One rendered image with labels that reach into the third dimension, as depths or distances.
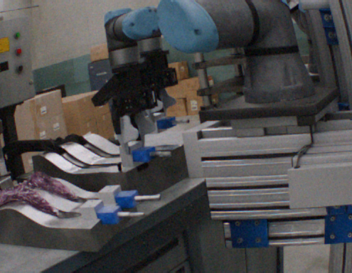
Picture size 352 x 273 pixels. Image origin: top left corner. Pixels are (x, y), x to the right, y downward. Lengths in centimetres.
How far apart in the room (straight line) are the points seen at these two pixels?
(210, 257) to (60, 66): 875
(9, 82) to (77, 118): 397
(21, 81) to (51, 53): 815
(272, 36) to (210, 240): 82
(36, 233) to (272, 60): 60
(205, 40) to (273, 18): 15
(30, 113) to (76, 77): 470
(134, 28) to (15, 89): 107
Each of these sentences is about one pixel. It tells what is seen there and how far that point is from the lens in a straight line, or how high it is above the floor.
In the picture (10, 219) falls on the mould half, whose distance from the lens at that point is 111.
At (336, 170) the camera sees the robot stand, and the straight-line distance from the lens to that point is 78.
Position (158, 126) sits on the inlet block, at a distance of 158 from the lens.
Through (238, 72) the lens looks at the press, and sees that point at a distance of 650.
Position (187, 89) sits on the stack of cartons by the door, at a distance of 816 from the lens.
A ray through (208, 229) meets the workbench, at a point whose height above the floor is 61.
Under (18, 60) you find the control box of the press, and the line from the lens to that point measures 213.
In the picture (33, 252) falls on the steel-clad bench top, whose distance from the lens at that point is 107.
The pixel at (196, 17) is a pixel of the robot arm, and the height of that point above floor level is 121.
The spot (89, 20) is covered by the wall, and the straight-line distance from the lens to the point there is 958.
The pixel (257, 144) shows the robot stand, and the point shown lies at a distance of 95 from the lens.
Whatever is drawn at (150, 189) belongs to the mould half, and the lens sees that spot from 133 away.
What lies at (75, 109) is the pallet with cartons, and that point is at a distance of 600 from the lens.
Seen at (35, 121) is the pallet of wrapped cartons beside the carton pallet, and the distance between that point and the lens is 523.
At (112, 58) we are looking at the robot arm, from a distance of 125.
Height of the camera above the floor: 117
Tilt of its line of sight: 10 degrees down
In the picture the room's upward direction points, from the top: 10 degrees counter-clockwise
